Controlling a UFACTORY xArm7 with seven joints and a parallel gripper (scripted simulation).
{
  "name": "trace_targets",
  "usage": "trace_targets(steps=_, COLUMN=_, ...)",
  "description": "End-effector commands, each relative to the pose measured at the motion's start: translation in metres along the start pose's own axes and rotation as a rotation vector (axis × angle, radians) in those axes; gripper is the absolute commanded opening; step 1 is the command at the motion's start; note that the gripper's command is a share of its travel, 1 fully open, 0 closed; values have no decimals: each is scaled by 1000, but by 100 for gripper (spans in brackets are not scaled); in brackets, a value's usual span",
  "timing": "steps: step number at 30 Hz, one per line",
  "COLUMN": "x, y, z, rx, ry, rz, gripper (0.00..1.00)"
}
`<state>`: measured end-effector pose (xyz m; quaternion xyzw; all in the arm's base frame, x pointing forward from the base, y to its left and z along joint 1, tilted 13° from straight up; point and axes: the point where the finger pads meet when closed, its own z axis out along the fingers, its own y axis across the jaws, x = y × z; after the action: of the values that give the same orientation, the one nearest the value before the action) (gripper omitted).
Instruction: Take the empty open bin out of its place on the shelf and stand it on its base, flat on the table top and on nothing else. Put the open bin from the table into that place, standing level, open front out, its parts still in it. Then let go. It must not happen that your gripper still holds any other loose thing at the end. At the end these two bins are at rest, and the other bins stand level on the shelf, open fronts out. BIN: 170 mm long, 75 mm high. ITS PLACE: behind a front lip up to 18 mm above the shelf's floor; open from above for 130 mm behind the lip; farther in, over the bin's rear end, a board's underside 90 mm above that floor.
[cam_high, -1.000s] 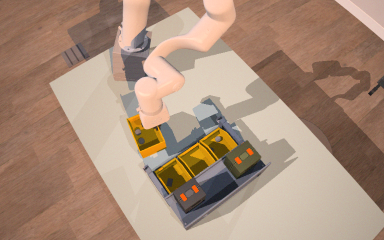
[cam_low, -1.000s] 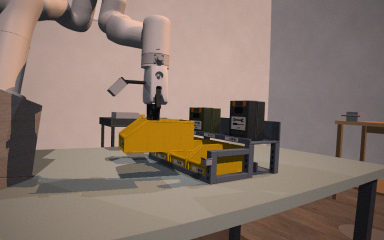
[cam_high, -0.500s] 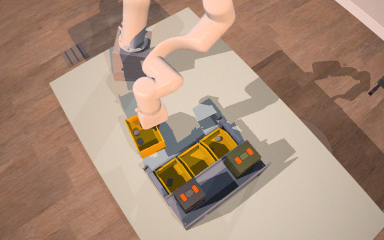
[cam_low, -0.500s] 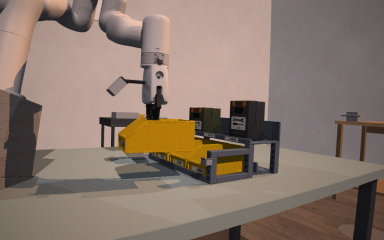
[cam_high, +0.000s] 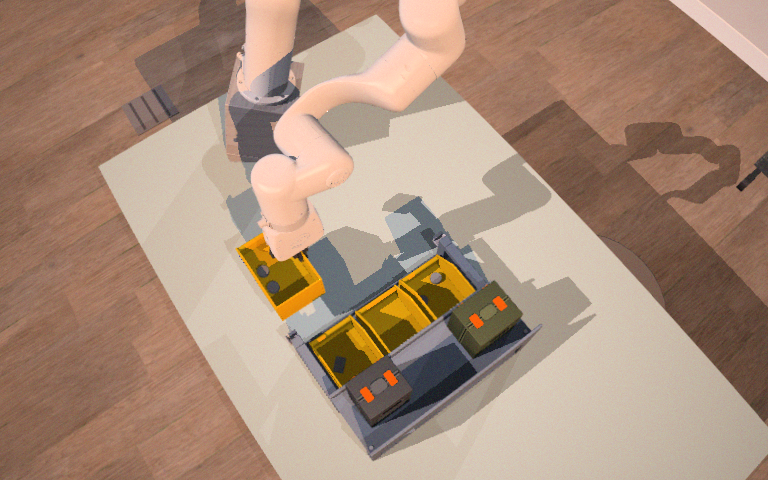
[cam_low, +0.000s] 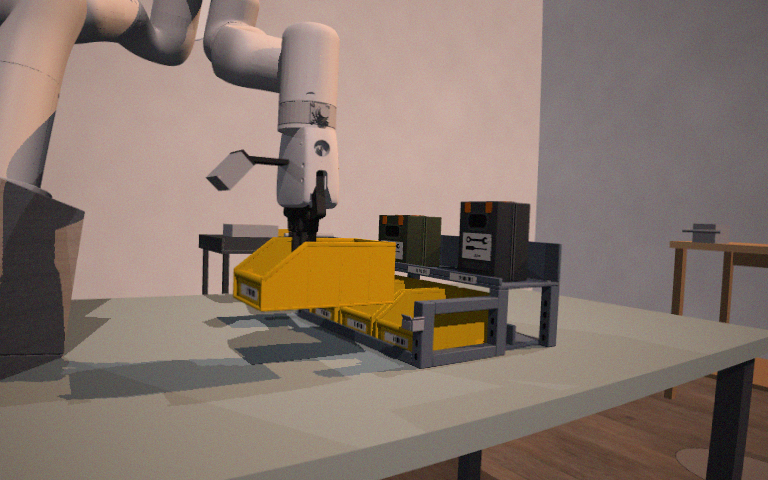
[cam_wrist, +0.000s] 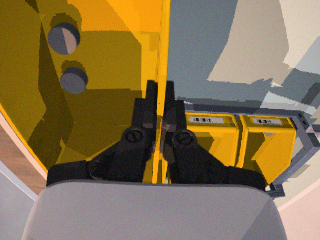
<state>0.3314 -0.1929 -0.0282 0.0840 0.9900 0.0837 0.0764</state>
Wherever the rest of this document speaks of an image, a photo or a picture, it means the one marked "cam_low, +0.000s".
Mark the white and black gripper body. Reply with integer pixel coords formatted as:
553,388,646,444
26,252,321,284
276,123,339,209

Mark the dark grey tool case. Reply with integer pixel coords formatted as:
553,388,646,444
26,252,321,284
458,201,530,282

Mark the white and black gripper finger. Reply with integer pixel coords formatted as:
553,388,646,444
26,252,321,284
292,170,326,252
283,207,297,237

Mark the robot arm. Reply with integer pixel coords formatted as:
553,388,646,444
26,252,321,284
0,0,339,198

